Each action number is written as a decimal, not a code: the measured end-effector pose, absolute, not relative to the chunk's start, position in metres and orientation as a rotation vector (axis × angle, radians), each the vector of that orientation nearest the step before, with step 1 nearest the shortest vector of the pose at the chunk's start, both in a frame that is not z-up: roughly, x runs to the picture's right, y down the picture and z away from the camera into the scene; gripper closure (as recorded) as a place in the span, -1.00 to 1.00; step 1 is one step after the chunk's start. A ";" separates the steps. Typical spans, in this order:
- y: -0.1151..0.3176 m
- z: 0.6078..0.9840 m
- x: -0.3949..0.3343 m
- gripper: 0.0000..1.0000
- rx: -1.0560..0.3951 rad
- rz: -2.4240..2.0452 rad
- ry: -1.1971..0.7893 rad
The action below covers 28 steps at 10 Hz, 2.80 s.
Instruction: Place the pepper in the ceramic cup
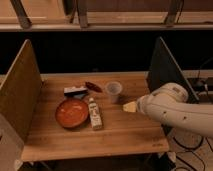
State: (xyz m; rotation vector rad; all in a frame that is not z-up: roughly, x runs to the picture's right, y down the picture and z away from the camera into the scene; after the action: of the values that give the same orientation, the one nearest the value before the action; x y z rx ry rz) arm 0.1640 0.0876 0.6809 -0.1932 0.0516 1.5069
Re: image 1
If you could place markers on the cream yellow gripper tip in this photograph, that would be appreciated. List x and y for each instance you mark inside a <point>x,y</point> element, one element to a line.
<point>130,107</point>

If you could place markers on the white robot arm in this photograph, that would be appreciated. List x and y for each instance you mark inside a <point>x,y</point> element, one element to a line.
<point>168,105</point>

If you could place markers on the translucent ceramic cup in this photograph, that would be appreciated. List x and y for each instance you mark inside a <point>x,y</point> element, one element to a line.
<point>113,90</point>

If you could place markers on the red pepper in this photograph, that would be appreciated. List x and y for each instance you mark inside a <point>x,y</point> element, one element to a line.
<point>93,87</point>

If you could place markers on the white tube bottle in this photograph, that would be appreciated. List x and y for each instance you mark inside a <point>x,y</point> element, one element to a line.
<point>95,116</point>

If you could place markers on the right dark side panel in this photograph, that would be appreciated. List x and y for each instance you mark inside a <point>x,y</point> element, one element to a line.
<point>164,69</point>

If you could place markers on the black white sponge block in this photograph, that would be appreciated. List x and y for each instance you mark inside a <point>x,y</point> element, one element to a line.
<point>73,91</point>

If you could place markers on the orange round bowl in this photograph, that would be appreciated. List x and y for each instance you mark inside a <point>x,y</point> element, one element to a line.
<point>71,113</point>

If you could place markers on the left wooden side panel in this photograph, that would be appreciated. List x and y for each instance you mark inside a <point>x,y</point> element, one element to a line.
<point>20,90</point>

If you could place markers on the wooden rail frame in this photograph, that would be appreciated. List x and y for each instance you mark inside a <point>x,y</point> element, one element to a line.
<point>105,15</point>

